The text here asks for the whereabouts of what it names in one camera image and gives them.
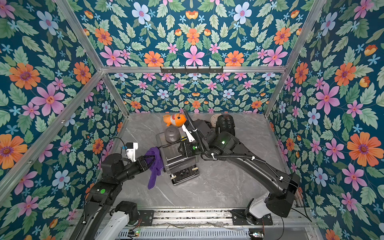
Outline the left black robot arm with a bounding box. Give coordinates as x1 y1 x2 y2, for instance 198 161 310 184
70 154 155 240

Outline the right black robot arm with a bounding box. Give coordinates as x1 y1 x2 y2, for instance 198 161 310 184
182 115 300 219

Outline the grey water tank lid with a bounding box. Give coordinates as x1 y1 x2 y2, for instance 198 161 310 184
164 125 181 143

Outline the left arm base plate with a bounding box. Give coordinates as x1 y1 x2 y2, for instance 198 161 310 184
111 209 155 227

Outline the purple cleaning cloth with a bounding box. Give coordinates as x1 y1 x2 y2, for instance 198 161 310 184
144 147 164 190

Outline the black capsule coffee machine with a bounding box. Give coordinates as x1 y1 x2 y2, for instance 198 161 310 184
216 115 236 136

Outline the orange plush fish toy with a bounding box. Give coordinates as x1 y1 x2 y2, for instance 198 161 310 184
163 113 187 128

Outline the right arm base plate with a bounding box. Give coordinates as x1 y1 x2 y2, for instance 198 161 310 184
230 209 273 226

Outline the round beige coaster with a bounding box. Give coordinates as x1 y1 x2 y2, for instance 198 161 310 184
210 114 222 128

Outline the aluminium front rail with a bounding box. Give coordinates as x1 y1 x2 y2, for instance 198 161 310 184
70 206 319 230

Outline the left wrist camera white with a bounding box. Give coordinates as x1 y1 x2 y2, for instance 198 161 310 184
125 142 139 162

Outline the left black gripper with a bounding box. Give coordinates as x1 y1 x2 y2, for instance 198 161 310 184
114 155 157 185

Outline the black hook rail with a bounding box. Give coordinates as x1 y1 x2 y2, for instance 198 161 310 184
160 67 224 74

